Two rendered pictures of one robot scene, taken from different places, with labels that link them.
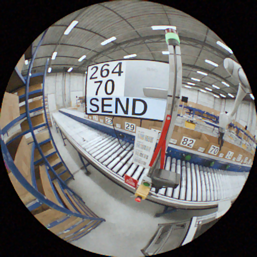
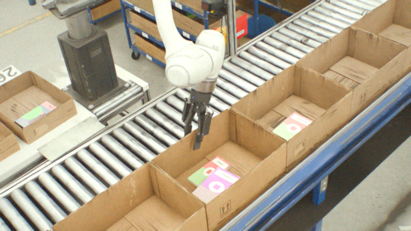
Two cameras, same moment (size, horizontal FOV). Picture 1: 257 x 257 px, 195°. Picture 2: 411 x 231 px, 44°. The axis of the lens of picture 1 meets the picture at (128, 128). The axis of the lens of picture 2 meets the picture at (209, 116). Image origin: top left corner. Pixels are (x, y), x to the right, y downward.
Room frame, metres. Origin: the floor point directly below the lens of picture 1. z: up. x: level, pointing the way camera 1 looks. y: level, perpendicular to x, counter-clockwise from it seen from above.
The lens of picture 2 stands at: (0.91, -2.39, 2.31)
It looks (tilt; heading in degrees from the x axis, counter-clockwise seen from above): 40 degrees down; 111
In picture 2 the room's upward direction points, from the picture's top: 5 degrees counter-clockwise
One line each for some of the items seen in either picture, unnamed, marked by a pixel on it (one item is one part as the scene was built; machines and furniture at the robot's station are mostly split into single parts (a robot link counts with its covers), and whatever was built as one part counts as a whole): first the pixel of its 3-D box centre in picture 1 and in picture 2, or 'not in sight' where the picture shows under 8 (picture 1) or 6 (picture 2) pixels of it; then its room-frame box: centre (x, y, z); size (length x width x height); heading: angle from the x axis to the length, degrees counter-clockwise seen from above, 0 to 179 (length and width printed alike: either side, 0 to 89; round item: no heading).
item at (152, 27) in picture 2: not in sight; (162, 17); (-0.58, 0.75, 0.39); 0.40 x 0.30 x 0.10; 151
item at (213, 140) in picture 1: (213, 145); (219, 167); (0.47, -1.17, 0.96); 0.39 x 0.29 x 0.17; 60
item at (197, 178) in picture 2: not in sight; (209, 172); (0.42, -1.14, 0.89); 0.16 x 0.07 x 0.02; 61
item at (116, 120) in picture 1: (118, 119); not in sight; (1.25, 0.20, 0.96); 0.39 x 0.29 x 0.17; 60
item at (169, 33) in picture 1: (172, 36); not in sight; (0.23, -0.14, 1.62); 0.05 x 0.05 x 0.06
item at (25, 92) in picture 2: not in sight; (29, 105); (-0.60, -0.84, 0.80); 0.38 x 0.28 x 0.10; 155
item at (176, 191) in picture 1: (178, 176); (231, 101); (0.32, -0.51, 0.72); 0.52 x 0.05 x 0.05; 150
